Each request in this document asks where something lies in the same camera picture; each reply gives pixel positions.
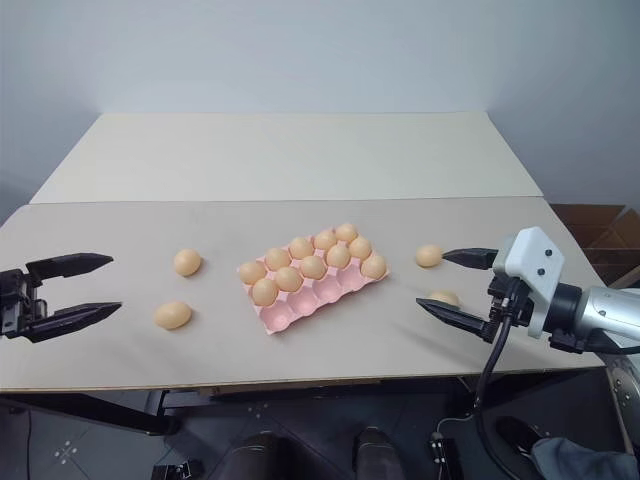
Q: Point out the beige egg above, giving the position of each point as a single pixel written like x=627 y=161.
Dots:
x=360 y=247
x=301 y=248
x=374 y=266
x=445 y=298
x=252 y=273
x=278 y=258
x=325 y=240
x=312 y=266
x=289 y=279
x=187 y=262
x=172 y=315
x=346 y=232
x=429 y=255
x=265 y=291
x=338 y=256

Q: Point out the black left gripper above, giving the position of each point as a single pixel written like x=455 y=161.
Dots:
x=17 y=305

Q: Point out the black table frame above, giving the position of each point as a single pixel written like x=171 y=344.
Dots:
x=100 y=412

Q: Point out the dark rounded shape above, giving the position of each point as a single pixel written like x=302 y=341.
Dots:
x=376 y=452
x=265 y=457

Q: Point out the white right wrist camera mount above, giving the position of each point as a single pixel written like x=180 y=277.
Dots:
x=537 y=265

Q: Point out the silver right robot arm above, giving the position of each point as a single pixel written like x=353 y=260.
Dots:
x=605 y=312

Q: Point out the brown cardboard box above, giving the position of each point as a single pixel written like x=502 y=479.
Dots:
x=600 y=235

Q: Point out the pink egg tray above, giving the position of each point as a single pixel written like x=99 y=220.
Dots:
x=320 y=295

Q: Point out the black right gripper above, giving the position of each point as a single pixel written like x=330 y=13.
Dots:
x=511 y=300

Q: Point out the blue-grey cloth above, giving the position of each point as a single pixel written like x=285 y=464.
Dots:
x=585 y=460

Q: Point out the black shoe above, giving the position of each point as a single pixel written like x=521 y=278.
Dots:
x=520 y=437

